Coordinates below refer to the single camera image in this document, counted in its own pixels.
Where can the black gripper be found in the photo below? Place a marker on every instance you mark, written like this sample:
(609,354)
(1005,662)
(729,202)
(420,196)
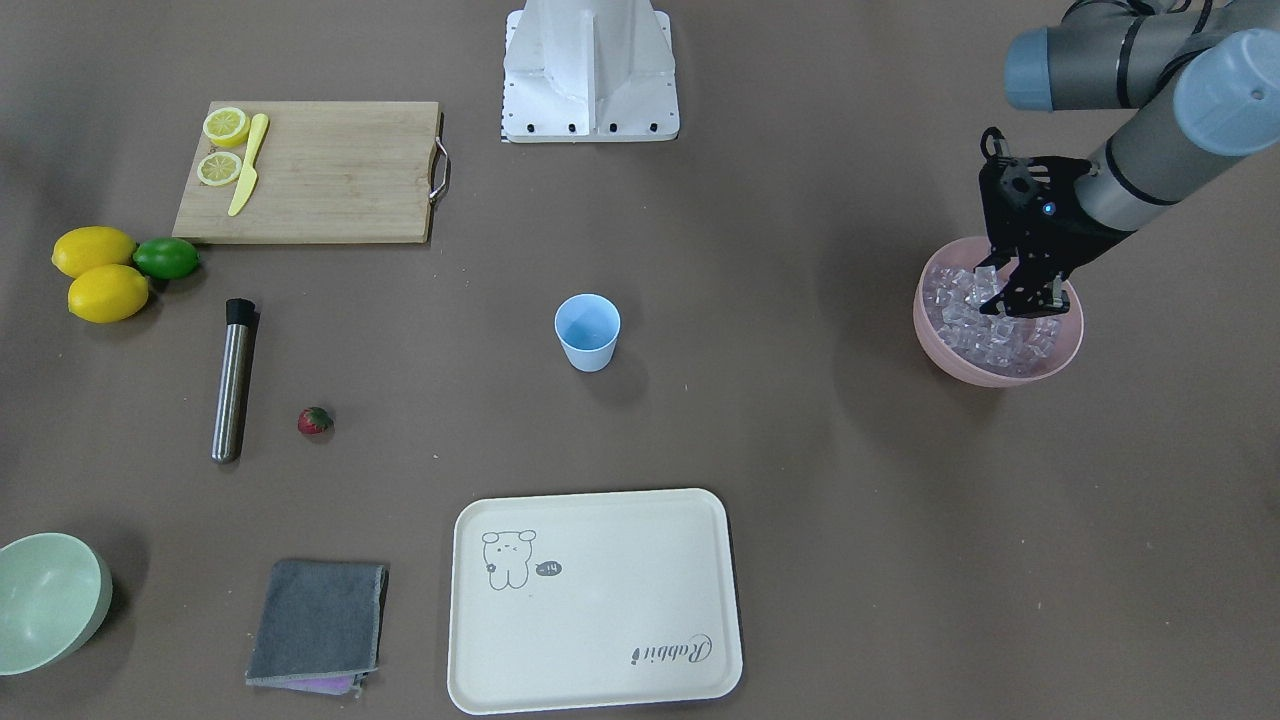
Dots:
(1078,231)

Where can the clear ice cubes pile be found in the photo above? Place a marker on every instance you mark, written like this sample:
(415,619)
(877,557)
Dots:
(1002,345)

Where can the red strawberry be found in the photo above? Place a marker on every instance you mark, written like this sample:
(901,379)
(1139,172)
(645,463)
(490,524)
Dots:
(314,420)

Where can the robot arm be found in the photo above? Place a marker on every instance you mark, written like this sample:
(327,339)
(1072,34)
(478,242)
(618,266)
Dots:
(1202,87)

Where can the light blue plastic cup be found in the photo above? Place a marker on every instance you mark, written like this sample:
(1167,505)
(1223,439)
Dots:
(588,326)

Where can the pink bowl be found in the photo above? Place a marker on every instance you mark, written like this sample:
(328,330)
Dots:
(968,252)

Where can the cream rabbit tray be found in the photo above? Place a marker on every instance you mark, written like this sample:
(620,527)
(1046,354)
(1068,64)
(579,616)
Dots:
(592,600)

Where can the grey folded cloth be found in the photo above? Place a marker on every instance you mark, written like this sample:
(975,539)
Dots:
(319,628)

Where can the yellow plastic knife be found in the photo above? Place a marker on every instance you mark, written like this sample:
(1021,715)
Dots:
(248,178)

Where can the steel muddler black tip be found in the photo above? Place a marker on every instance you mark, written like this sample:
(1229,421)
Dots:
(234,374)

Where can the lemon slice lower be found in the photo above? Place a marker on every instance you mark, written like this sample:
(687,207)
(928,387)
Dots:
(219,169)

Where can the lemon slice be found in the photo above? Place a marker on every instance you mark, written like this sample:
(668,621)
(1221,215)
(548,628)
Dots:
(227,127)
(219,169)

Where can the lemon slice upper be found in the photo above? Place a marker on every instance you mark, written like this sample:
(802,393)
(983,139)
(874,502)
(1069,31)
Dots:
(227,127)

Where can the green lime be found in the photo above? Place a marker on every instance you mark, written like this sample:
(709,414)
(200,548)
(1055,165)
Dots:
(166,259)

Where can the yellow lemon lower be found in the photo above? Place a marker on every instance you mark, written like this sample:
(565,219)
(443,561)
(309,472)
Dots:
(108,293)

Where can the yellow lemon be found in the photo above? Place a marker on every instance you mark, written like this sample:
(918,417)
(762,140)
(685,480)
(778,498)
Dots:
(108,293)
(87,248)

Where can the yellow lemon upper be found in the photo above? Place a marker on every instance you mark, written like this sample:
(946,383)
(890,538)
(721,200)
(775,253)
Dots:
(87,248)

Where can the light green bowl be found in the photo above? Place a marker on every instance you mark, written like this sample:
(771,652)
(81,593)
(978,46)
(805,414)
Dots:
(55,593)

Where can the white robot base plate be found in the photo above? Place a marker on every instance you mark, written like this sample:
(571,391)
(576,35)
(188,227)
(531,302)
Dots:
(589,71)

